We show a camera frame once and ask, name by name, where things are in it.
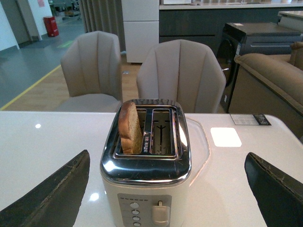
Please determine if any tan sofa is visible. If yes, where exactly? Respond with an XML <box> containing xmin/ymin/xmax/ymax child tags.
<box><xmin>229</xmin><ymin>42</ymin><xmax>303</xmax><ymax>140</ymax></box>

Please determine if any beige curtain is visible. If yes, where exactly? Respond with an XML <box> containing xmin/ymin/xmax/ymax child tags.
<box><xmin>79</xmin><ymin>0</ymin><xmax>126</xmax><ymax>51</ymax></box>

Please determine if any beige chair right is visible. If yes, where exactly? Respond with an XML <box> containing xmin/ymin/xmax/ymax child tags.
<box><xmin>136</xmin><ymin>39</ymin><xmax>226</xmax><ymax>114</ymax></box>

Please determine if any beige chair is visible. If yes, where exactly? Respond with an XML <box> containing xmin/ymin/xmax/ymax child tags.
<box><xmin>136</xmin><ymin>39</ymin><xmax>226</xmax><ymax>114</ymax></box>
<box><xmin>56</xmin><ymin>31</ymin><xmax>123</xmax><ymax>113</ymax></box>

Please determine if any black washing machine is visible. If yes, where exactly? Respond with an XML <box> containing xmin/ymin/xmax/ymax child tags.
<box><xmin>217</xmin><ymin>23</ymin><xmax>303</xmax><ymax>112</ymax></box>

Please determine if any dark grey kitchen counter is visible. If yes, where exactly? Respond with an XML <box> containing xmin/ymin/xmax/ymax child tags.
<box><xmin>159</xmin><ymin>0</ymin><xmax>303</xmax><ymax>52</ymax></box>

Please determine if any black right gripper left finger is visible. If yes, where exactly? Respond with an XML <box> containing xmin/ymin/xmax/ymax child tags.
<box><xmin>0</xmin><ymin>150</ymin><xmax>90</xmax><ymax>227</ymax></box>

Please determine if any clear hexagonal table mat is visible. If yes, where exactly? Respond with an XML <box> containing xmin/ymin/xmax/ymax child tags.
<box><xmin>186</xmin><ymin>117</ymin><xmax>210</xmax><ymax>187</ymax></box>

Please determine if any toasted bread slice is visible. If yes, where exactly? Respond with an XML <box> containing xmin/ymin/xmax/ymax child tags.
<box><xmin>118</xmin><ymin>102</ymin><xmax>143</xmax><ymax>154</ymax></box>

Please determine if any black and white label card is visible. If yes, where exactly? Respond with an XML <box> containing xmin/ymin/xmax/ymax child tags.
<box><xmin>230</xmin><ymin>113</ymin><xmax>271</xmax><ymax>126</ymax></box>

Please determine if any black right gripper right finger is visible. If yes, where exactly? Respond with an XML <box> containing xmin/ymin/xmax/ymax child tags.
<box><xmin>244</xmin><ymin>152</ymin><xmax>303</xmax><ymax>227</ymax></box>

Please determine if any red fire extinguisher box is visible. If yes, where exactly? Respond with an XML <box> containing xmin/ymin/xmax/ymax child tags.
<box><xmin>43</xmin><ymin>16</ymin><xmax>59</xmax><ymax>37</ymax></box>

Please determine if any beige chair left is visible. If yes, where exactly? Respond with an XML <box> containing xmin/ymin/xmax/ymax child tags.
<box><xmin>56</xmin><ymin>31</ymin><xmax>123</xmax><ymax>113</ymax></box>

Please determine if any white refrigerator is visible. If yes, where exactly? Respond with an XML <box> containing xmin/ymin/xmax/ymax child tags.
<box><xmin>121</xmin><ymin>0</ymin><xmax>159</xmax><ymax>63</ymax></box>

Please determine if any white chrome two-slot toaster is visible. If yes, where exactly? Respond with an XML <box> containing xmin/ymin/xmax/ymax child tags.
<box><xmin>100</xmin><ymin>99</ymin><xmax>192</xmax><ymax>227</ymax></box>

